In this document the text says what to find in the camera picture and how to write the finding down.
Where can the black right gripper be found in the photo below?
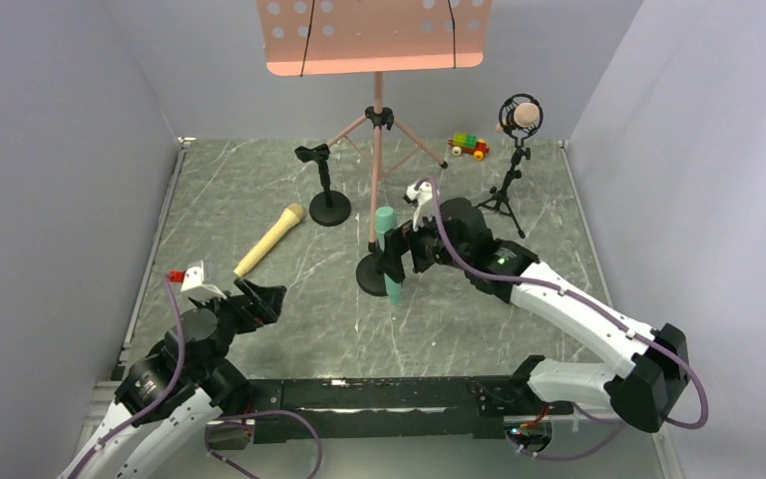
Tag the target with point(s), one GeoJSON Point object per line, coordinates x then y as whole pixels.
{"type": "Point", "coordinates": [397, 248]}

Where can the colourful toy block train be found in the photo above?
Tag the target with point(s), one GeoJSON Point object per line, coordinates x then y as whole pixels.
{"type": "Point", "coordinates": [465, 144]}

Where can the yellow microphone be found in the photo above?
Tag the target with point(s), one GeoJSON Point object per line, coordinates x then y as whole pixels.
{"type": "Point", "coordinates": [289, 218]}

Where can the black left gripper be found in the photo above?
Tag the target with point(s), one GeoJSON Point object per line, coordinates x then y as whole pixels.
{"type": "Point", "coordinates": [244, 306]}

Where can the black tripod microphone stand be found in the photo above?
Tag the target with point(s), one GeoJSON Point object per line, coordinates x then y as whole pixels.
{"type": "Point", "coordinates": [499, 200]}

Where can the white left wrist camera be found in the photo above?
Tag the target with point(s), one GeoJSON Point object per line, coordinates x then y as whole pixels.
{"type": "Point", "coordinates": [196, 283]}

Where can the pink music stand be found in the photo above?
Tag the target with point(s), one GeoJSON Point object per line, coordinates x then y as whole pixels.
{"type": "Point", "coordinates": [302, 38]}

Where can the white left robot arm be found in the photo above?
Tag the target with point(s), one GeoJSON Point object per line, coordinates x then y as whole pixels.
{"type": "Point", "coordinates": [183, 383]}

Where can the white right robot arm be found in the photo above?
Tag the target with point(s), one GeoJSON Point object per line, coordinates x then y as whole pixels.
{"type": "Point", "coordinates": [642, 370]}

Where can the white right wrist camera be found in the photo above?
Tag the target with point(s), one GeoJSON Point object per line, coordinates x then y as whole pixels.
{"type": "Point", "coordinates": [422, 196]}

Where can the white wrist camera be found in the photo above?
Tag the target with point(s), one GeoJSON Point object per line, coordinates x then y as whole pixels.
{"type": "Point", "coordinates": [422, 196]}
{"type": "Point", "coordinates": [196, 283]}

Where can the pink microphone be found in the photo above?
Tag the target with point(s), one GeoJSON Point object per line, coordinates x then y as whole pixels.
{"type": "Point", "coordinates": [518, 117]}

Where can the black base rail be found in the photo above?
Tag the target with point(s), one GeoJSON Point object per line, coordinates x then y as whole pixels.
{"type": "Point", "coordinates": [482, 407]}

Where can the black round-base mic stand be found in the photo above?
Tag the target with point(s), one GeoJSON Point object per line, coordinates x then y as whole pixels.
{"type": "Point", "coordinates": [369, 278]}
{"type": "Point", "coordinates": [328, 208]}

